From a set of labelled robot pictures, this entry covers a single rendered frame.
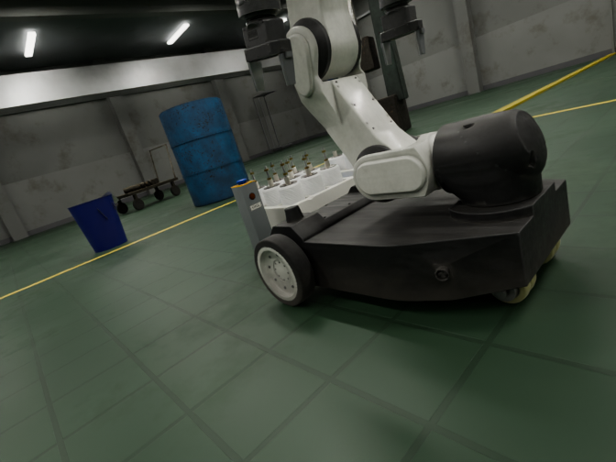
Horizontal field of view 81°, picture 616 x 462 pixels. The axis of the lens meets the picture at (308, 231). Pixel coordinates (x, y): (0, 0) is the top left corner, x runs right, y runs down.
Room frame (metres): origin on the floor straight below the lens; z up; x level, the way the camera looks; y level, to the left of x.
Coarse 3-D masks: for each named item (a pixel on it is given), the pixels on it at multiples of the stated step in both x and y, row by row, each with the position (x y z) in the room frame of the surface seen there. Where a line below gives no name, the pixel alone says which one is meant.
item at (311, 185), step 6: (318, 174) 1.48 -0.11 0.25; (300, 180) 1.50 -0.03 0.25; (306, 180) 1.47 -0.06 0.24; (312, 180) 1.46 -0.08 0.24; (318, 180) 1.47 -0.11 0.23; (306, 186) 1.47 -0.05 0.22; (312, 186) 1.47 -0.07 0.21; (318, 186) 1.47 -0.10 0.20; (306, 192) 1.48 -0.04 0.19; (312, 192) 1.47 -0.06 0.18
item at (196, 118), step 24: (168, 120) 3.82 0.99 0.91; (192, 120) 3.75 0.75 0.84; (216, 120) 3.86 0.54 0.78; (192, 144) 3.75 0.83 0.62; (216, 144) 3.80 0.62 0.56; (192, 168) 3.78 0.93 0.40; (216, 168) 3.77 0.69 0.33; (240, 168) 3.95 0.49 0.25; (192, 192) 3.86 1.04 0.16; (216, 192) 3.75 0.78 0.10
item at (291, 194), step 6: (288, 186) 1.40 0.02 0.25; (294, 186) 1.40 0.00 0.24; (300, 186) 1.42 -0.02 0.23; (282, 192) 1.40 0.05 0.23; (288, 192) 1.39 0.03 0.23; (294, 192) 1.40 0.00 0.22; (300, 192) 1.41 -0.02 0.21; (282, 198) 1.41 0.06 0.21; (288, 198) 1.40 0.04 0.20; (294, 198) 1.39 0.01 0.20; (300, 198) 1.40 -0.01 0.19; (282, 204) 1.44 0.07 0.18; (288, 204) 1.40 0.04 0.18
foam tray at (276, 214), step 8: (336, 184) 1.50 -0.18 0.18; (344, 184) 1.52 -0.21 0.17; (352, 184) 1.55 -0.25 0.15; (320, 192) 1.43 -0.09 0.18; (328, 192) 1.46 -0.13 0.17; (336, 192) 1.48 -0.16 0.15; (344, 192) 1.51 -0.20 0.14; (304, 200) 1.38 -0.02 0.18; (312, 200) 1.40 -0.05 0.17; (320, 200) 1.42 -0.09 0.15; (328, 200) 1.45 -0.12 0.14; (272, 208) 1.43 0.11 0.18; (280, 208) 1.39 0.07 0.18; (304, 208) 1.37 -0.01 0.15; (312, 208) 1.39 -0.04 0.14; (272, 216) 1.45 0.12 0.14; (280, 216) 1.40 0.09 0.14; (272, 224) 1.46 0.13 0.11
